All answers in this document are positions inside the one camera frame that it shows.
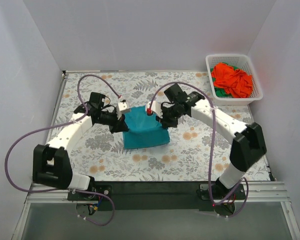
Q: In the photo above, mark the orange t shirt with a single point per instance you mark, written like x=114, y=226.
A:
x=244, y=86

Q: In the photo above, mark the aluminium frame rail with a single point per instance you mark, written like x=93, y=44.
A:
x=265, y=214

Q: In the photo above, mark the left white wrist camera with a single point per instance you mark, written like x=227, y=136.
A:
x=122, y=107

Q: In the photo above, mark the teal t shirt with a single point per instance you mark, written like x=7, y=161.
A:
x=144, y=131

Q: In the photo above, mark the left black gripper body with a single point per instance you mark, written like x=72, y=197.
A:
x=119, y=123

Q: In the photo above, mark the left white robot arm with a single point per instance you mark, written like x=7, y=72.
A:
x=51, y=162

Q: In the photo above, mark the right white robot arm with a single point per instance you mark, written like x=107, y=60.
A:
x=247, y=140

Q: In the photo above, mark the floral table mat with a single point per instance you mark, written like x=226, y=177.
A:
x=189, y=156

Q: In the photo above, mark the white plastic basket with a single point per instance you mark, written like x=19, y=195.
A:
x=243, y=62

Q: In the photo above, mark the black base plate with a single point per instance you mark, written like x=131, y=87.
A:
x=157, y=195

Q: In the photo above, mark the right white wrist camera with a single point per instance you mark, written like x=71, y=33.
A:
x=153, y=107

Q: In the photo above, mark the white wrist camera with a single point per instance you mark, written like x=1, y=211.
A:
x=153, y=107
x=122, y=107

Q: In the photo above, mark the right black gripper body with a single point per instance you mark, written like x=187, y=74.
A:
x=165, y=117

